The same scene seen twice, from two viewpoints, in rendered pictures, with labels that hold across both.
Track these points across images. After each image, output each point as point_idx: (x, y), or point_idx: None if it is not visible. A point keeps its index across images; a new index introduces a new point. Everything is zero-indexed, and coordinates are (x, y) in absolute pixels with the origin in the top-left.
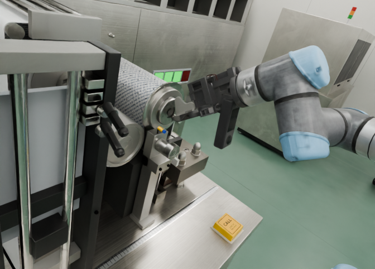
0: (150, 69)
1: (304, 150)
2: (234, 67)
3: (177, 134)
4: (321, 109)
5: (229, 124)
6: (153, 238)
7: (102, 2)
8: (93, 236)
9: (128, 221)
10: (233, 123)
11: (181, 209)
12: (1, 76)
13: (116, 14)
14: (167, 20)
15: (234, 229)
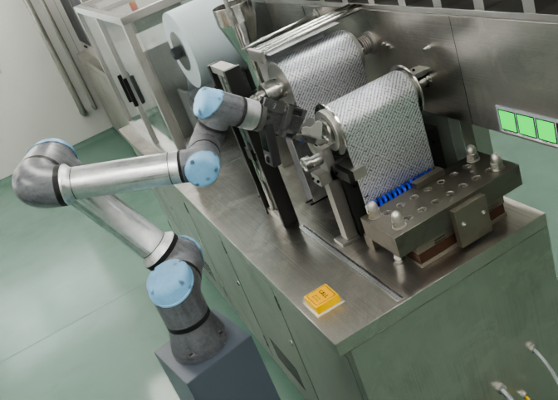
0: (491, 101)
1: None
2: (261, 97)
3: (457, 210)
4: (198, 134)
5: (261, 142)
6: (324, 249)
7: (413, 13)
8: (262, 172)
9: None
10: (266, 145)
11: (357, 265)
12: (267, 74)
13: (427, 24)
14: (489, 29)
15: (313, 298)
